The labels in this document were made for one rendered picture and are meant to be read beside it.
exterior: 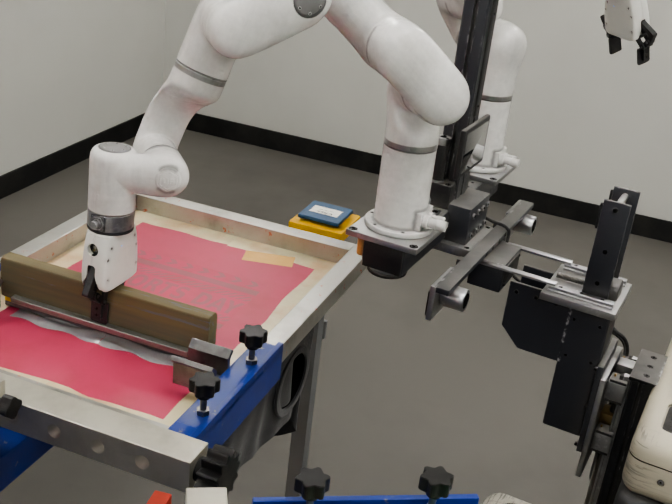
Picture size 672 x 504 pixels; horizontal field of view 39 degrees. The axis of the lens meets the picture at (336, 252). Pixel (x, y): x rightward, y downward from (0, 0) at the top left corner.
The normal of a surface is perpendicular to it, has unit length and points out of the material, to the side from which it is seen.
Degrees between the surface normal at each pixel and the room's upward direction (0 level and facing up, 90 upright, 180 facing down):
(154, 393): 0
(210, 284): 0
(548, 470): 0
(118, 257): 92
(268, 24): 92
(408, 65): 94
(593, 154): 90
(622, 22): 112
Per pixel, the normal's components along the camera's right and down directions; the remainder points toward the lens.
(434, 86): 0.32, 0.44
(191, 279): 0.11, -0.90
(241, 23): 0.18, 0.30
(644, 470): -0.45, 0.33
